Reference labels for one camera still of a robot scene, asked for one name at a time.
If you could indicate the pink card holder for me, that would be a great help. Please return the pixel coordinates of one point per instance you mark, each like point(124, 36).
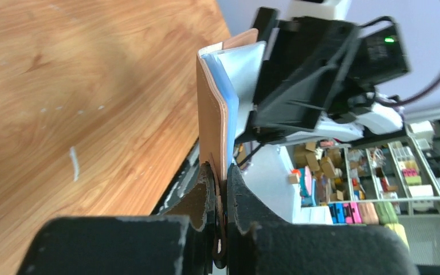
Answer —
point(213, 117)

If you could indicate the background storage shelf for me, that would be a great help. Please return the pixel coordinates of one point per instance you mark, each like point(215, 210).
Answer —
point(404, 173)

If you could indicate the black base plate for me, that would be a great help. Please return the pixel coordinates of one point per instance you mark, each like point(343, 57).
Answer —
point(181, 183)

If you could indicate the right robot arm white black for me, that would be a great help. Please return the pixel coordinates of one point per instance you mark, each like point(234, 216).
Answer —
point(354, 117)

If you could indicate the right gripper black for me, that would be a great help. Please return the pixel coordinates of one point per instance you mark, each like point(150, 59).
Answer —
point(313, 61)

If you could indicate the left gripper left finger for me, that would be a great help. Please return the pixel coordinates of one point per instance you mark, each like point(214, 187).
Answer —
point(178, 242)

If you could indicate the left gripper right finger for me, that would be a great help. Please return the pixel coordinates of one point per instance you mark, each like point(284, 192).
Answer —
point(261, 242)

